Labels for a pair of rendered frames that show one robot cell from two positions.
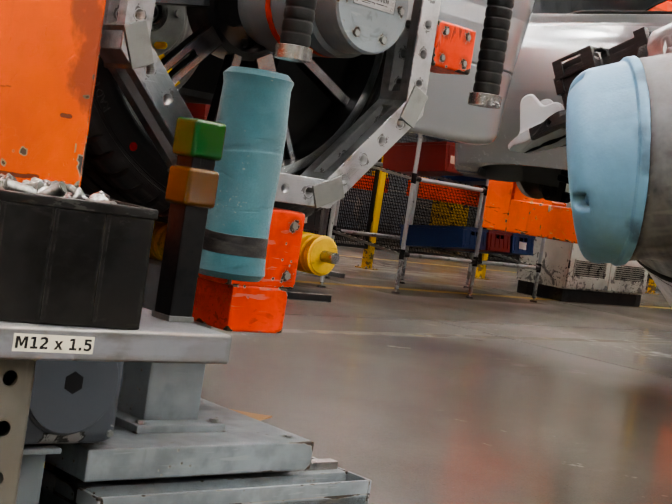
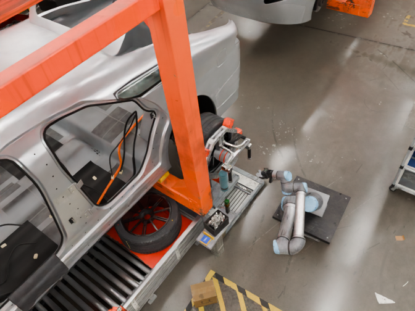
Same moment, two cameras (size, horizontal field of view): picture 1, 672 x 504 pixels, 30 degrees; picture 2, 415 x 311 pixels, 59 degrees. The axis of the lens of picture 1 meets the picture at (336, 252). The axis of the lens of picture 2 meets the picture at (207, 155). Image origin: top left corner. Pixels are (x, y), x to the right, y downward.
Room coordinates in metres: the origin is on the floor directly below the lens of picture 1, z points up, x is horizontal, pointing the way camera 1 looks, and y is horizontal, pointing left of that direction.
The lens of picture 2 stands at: (-0.66, 0.44, 3.57)
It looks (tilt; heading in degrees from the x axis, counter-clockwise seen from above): 48 degrees down; 355
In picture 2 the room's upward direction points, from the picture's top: 8 degrees counter-clockwise
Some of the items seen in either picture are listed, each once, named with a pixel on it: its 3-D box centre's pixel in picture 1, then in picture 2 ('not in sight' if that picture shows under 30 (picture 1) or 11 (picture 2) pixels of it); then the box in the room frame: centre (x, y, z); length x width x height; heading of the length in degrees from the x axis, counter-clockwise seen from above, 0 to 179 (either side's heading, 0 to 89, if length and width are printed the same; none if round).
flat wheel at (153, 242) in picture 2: not in sight; (148, 219); (1.46, 0.95, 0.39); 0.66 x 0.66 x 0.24
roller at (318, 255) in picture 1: (270, 244); not in sight; (1.89, 0.10, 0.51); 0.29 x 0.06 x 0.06; 43
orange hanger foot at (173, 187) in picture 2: not in sight; (173, 182); (1.62, 0.63, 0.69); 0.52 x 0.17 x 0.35; 43
